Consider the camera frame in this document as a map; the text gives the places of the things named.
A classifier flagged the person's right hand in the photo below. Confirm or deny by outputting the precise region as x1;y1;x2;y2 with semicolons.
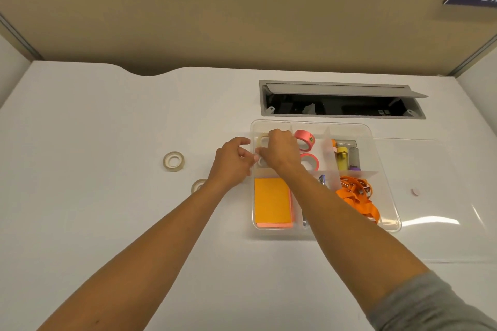
256;129;308;175

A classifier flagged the person's left hand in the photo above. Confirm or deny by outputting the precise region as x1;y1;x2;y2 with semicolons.
208;137;258;191

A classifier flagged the person's right forearm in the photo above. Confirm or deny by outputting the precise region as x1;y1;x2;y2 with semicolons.
277;166;433;320

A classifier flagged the person's left forearm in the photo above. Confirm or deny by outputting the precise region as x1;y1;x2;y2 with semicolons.
38;179;240;331

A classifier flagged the pink tape roll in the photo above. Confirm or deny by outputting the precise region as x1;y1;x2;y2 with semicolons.
294;130;316;152
300;153;320;172

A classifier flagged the orange sticky note pad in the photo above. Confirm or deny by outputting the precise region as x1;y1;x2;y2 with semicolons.
254;177;293;229

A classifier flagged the yellow glue bottle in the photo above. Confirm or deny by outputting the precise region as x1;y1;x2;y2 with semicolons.
335;147;350;171

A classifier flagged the purple capped glue stick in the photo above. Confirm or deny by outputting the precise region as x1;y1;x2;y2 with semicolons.
348;147;362;171

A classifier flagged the clear plastic organizer tray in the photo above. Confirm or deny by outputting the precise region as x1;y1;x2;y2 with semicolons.
250;120;402;233

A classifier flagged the beige desk partition panel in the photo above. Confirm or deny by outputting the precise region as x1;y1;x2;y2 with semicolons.
0;0;497;77

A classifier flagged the grey shirt sleeve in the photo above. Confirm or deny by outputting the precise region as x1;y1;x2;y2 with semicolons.
366;270;497;331

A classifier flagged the grey desk cable hatch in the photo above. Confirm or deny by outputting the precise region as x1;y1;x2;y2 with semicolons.
259;80;429;120

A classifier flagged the orange lanyard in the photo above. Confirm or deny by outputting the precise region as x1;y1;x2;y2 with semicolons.
335;175;382;224

